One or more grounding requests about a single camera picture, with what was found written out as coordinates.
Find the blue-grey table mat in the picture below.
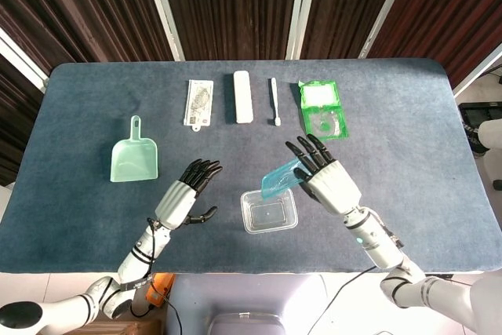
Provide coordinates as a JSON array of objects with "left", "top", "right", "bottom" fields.
[{"left": 0, "top": 58, "right": 502, "bottom": 275}]

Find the grey robot torso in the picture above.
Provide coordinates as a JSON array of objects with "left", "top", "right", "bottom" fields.
[{"left": 166, "top": 274, "right": 330, "bottom": 335}]

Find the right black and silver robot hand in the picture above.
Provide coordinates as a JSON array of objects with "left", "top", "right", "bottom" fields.
[{"left": 285, "top": 133, "right": 362, "bottom": 217}]

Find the white rectangular plastic case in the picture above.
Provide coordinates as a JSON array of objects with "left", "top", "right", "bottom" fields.
[{"left": 233, "top": 70, "right": 254, "bottom": 124}]

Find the mint green plastic scoop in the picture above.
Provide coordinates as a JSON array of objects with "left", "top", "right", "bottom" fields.
[{"left": 109, "top": 115, "right": 160, "bottom": 183}]

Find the small white plastic brush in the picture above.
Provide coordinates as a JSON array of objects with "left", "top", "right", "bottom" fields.
[{"left": 268, "top": 77, "right": 282, "bottom": 127}]

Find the black plastic tray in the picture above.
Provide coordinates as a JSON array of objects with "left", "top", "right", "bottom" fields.
[{"left": 458, "top": 102, "right": 502, "bottom": 128}]

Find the clear plastic container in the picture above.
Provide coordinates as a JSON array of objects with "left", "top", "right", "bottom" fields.
[{"left": 240, "top": 188, "right": 299, "bottom": 235}]

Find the white rounded object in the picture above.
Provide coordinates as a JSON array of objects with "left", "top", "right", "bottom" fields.
[{"left": 478, "top": 118, "right": 502, "bottom": 191}]

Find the green transparent plastic package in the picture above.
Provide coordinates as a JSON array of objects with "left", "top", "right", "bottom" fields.
[{"left": 297, "top": 79, "right": 350, "bottom": 142}]

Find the orange handheld controller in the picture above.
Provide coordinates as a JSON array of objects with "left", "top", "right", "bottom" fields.
[{"left": 144, "top": 272, "right": 176, "bottom": 307}]

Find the blue container lid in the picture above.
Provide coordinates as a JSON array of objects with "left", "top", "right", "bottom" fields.
[{"left": 261, "top": 157, "right": 311, "bottom": 199}]

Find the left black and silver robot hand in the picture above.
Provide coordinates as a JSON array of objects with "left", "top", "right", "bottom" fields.
[{"left": 155, "top": 158, "right": 224, "bottom": 231}]

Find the printed clear zip pouch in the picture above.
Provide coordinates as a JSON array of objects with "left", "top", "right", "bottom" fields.
[{"left": 182, "top": 78, "right": 215, "bottom": 132}]

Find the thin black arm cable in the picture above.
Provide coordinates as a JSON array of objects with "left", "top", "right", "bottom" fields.
[
  {"left": 155, "top": 287, "right": 184, "bottom": 335},
  {"left": 316, "top": 266, "right": 378, "bottom": 335}
]

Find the white partition frame post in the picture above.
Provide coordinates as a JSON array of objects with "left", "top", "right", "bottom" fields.
[
  {"left": 453, "top": 42, "right": 502, "bottom": 97},
  {"left": 358, "top": 0, "right": 417, "bottom": 60},
  {"left": 140, "top": 0, "right": 186, "bottom": 62},
  {"left": 286, "top": 0, "right": 319, "bottom": 60},
  {"left": 0, "top": 28, "right": 49, "bottom": 93}
]

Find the black controller cable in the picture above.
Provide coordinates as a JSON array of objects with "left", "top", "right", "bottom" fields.
[{"left": 130, "top": 302, "right": 155, "bottom": 319}]

